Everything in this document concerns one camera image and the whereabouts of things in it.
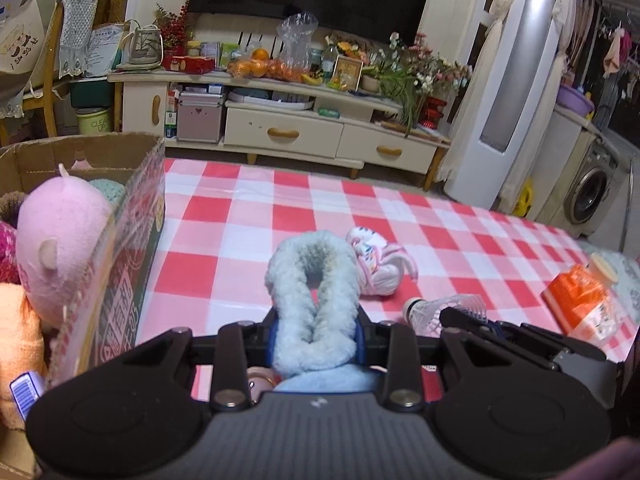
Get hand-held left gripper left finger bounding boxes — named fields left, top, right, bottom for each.
left=50, top=307, right=280, bottom=413

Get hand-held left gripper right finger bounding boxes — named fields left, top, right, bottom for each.
left=355, top=310, right=581, bottom=409

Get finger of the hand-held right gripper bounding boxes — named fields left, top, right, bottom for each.
left=439, top=306, right=567, bottom=361

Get light blue fluffy plush toy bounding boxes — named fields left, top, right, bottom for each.
left=247, top=230, right=376, bottom=396

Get white shuttlecock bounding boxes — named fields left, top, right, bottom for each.
left=402, top=294, right=488, bottom=338

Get cardboard box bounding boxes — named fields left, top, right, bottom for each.
left=0, top=131, right=167, bottom=478

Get teal knit hat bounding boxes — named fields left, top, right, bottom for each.
left=89, top=177, right=127, bottom=209

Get pink plush toy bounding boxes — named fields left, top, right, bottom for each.
left=15, top=162, right=116, bottom=331

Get peach plush toy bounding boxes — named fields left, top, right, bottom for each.
left=0, top=282, right=48, bottom=428

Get brown plush toy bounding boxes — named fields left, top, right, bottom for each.
left=0, top=191, right=27, bottom=223

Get orange snack packet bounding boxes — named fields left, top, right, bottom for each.
left=542, top=252, right=621, bottom=348

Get red checked tablecloth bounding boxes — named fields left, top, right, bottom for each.
left=135, top=157, right=640, bottom=401

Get yellow toy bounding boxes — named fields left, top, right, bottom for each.
left=512, top=180, right=533, bottom=218

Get washing machine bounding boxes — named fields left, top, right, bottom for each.
left=562, top=132, right=628, bottom=238

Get cream TV cabinet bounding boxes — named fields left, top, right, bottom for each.
left=107, top=67, right=453, bottom=192

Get pink storage case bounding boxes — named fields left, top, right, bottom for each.
left=177, top=91, right=224, bottom=143

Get white round scale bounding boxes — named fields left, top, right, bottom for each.
left=227, top=87, right=316, bottom=113

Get purple basin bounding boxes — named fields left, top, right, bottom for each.
left=556, top=84, right=596, bottom=115

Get white tower air conditioner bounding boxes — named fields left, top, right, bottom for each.
left=442, top=0, right=561, bottom=218

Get framed picture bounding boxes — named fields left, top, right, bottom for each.
left=331, top=55, right=363, bottom=92

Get pile of oranges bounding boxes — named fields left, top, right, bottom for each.
left=227, top=47, right=306, bottom=83

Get flower bouquet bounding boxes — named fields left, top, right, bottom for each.
left=377, top=32, right=473, bottom=131

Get plastic water bottle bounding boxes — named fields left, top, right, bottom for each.
left=320, top=44, right=340, bottom=81

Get green trash bin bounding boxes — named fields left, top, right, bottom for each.
left=75, top=107, right=113, bottom=136

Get red gift box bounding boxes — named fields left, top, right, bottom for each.
left=170, top=56, right=217, bottom=73

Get hanging pink clothes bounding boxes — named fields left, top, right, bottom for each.
left=602, top=27, right=633, bottom=78

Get clear plastic bag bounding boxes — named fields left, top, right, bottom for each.
left=276, top=12, right=319, bottom=68

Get dark green storage box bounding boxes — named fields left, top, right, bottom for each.
left=69, top=77, right=115, bottom=109

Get wooden chair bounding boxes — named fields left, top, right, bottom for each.
left=22, top=0, right=101, bottom=138

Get red berry branch decoration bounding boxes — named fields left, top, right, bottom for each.
left=152, top=2, right=193, bottom=58

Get grey lace chair cover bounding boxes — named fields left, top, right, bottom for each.
left=57, top=0, right=99, bottom=79

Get beige printed table cover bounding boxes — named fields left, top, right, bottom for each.
left=0, top=0, right=56, bottom=118

